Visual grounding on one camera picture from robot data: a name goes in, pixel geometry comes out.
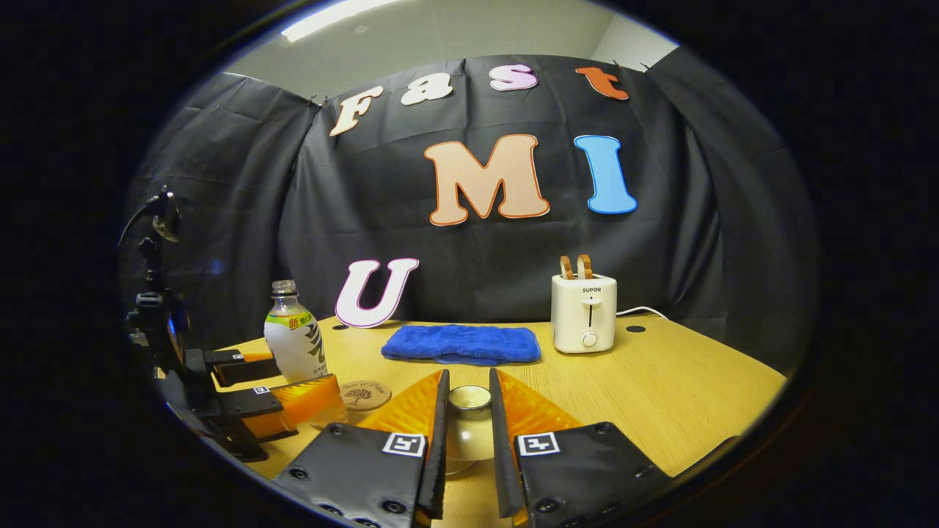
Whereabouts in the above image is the blue towel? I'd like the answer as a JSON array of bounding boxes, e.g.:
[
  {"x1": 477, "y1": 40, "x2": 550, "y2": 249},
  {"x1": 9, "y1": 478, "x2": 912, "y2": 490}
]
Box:
[{"x1": 381, "y1": 325, "x2": 541, "y2": 366}]

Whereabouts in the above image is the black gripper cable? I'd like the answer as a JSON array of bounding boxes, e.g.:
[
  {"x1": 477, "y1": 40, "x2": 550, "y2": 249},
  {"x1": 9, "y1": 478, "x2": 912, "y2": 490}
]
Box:
[{"x1": 117, "y1": 194, "x2": 158, "y2": 250}]

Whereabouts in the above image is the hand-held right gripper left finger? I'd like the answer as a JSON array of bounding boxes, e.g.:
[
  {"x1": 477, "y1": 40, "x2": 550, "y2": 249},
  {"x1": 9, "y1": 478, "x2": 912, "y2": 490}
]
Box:
[{"x1": 271, "y1": 369, "x2": 450, "y2": 528}]

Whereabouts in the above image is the cream toaster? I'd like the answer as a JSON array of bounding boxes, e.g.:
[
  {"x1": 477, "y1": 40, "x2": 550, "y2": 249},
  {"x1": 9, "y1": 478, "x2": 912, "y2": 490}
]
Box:
[{"x1": 551, "y1": 274, "x2": 618, "y2": 354}]

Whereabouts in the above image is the round cork coaster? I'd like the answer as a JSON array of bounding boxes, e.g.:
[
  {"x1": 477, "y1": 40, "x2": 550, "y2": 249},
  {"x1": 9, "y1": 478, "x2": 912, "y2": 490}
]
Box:
[{"x1": 339, "y1": 380, "x2": 392, "y2": 411}]

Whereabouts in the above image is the clear water bottle white label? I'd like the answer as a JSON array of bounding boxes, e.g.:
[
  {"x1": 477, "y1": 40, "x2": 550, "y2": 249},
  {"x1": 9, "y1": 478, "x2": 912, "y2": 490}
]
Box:
[{"x1": 264, "y1": 280, "x2": 329, "y2": 384}]

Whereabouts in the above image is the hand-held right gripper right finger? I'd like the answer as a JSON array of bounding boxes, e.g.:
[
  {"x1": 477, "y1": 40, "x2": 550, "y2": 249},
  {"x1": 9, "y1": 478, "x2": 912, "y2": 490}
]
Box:
[{"x1": 489, "y1": 368, "x2": 673, "y2": 528}]

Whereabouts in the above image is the cream teacup lid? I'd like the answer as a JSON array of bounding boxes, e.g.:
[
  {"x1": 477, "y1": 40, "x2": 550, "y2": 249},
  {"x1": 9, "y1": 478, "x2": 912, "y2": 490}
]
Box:
[{"x1": 446, "y1": 385, "x2": 494, "y2": 463}]

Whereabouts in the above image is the black backdrop cloth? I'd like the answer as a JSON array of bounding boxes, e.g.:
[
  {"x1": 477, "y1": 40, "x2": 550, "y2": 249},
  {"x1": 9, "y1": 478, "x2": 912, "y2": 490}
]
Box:
[{"x1": 117, "y1": 45, "x2": 821, "y2": 375}]

